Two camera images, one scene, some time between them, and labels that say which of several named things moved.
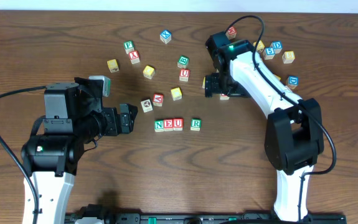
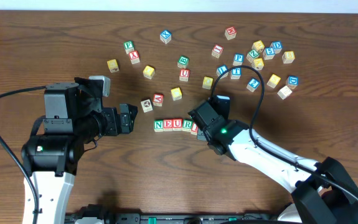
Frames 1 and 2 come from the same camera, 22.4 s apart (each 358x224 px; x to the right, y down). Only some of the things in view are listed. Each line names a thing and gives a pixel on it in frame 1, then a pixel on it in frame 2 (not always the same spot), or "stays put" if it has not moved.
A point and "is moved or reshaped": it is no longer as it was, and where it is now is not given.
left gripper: x=114 y=121 stays put
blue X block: x=165 y=36 stays put
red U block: x=178 y=124 stays put
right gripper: x=213 y=84 → x=207 y=116
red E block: x=168 y=124 stays put
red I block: x=223 y=96 is moved or reshaped
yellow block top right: x=260 y=45 stays put
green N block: x=159 y=126 stays put
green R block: x=195 y=124 is moved or reshaped
